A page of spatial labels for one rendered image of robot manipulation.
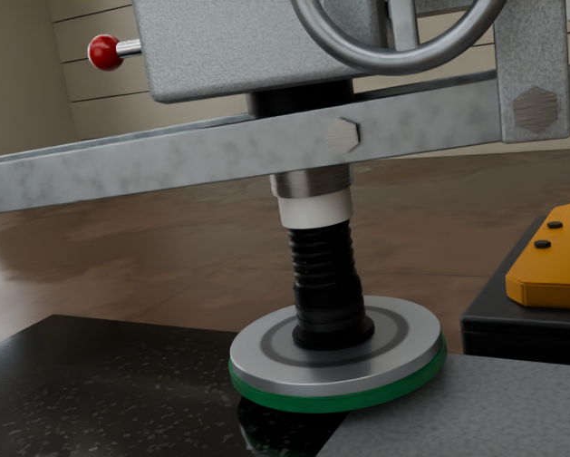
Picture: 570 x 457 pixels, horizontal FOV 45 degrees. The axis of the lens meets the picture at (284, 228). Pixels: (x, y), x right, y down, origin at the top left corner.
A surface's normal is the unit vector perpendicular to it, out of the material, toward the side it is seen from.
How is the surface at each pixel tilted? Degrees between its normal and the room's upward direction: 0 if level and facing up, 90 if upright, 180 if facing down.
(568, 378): 0
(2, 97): 90
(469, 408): 0
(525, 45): 90
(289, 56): 90
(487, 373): 0
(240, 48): 90
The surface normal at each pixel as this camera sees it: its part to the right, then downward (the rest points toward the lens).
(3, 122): 0.86, 0.00
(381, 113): -0.29, 0.28
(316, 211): 0.00, 0.24
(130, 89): -0.49, 0.29
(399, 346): -0.14, -0.96
